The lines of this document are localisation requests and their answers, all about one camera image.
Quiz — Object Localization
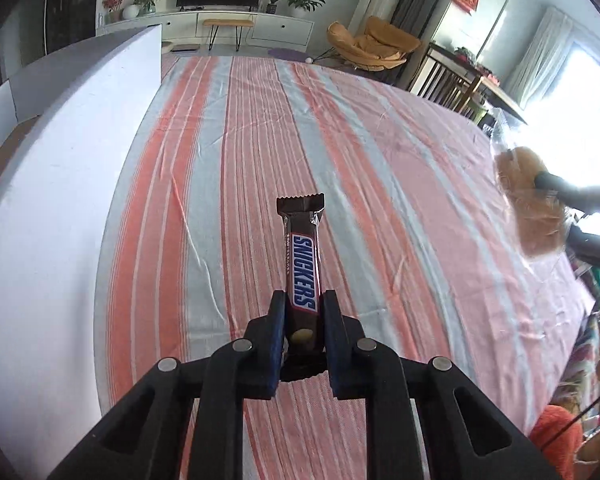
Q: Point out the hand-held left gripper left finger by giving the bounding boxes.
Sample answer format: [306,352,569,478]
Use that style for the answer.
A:
[47,290,288,480]

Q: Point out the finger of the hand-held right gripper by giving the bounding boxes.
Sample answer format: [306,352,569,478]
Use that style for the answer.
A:
[566,225,600,276]
[532,171,600,211]

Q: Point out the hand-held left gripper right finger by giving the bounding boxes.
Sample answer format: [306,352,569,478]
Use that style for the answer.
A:
[321,290,563,480]

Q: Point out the bread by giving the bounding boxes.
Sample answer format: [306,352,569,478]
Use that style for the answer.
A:
[487,110,588,273]

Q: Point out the brown chocolate bar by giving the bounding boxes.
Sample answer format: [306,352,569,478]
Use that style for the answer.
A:
[275,191,327,383]

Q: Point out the white box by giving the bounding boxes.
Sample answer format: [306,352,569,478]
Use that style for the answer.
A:
[0,25,163,480]

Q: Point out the wooden table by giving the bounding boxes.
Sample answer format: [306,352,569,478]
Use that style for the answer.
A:
[430,42,528,126]

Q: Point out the patterned cloth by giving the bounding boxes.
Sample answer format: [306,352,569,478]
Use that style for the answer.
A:
[550,280,600,461]

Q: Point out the window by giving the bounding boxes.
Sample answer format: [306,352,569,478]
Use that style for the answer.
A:
[550,35,600,126]

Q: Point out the white curtain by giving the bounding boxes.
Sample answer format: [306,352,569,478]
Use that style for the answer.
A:
[505,7,576,106]

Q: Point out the wooden chair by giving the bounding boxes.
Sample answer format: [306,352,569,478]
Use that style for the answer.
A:
[409,42,483,111]

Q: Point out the striped bed sheet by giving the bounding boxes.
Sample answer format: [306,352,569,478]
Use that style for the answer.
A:
[95,55,596,480]

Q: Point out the orange fluffy blanket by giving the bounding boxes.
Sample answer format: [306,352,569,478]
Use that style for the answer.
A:
[530,405,581,480]

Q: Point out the orange lounge chair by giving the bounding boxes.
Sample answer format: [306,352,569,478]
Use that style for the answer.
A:
[326,15,422,72]

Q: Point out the large potted plant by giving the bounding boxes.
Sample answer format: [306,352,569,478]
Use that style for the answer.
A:
[282,0,326,18]

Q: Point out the white television cabinet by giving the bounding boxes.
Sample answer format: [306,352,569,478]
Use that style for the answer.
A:
[96,7,315,53]

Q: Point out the wooden bench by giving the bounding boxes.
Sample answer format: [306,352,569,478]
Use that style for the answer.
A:
[202,17,256,52]

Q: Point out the red flowers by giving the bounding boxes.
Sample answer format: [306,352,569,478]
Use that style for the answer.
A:
[101,0,129,23]

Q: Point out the black shelf cabinet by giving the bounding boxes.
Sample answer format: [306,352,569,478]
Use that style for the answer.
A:
[44,0,103,56]

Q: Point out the black cable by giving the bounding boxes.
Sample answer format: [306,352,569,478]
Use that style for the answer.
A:
[540,395,600,456]

